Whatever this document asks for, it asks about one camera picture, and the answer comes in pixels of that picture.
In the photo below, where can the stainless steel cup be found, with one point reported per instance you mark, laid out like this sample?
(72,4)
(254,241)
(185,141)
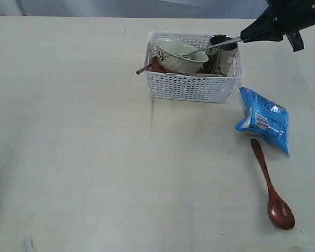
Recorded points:
(220,59)

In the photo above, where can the brown wooden spoon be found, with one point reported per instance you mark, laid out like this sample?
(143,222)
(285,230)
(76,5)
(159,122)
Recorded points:
(279,212)

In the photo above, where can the white perforated plastic basket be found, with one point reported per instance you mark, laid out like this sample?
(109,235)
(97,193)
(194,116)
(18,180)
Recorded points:
(188,88)

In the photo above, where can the stainless steel fork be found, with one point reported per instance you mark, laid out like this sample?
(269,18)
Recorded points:
(192,54)

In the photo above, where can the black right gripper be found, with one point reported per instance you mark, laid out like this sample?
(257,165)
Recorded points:
(287,17)

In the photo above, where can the white floral ceramic bowl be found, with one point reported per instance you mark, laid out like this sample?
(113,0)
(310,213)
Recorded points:
(169,53)

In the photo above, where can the brown wooden plate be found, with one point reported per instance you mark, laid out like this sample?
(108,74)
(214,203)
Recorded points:
(156,65)

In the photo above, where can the blue snack bag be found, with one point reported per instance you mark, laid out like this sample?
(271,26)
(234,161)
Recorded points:
(265,118)

